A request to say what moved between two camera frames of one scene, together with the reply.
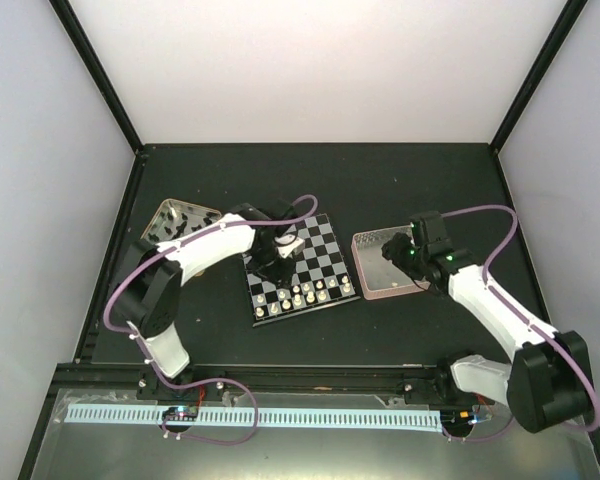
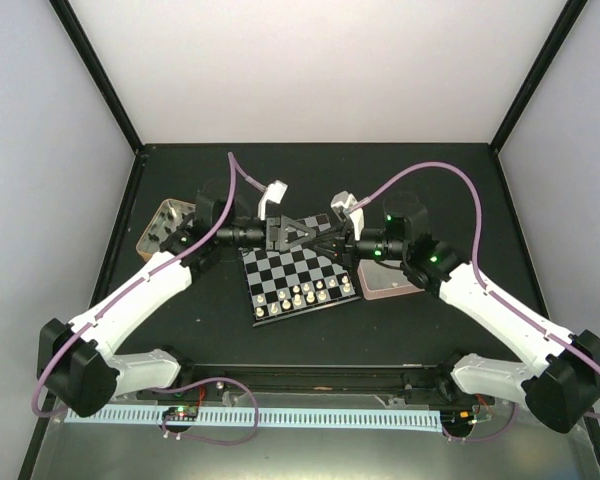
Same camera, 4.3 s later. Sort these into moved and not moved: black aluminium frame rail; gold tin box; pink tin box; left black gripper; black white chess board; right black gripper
Moved: left black gripper; right black gripper
Not moved: gold tin box; black aluminium frame rail; pink tin box; black white chess board
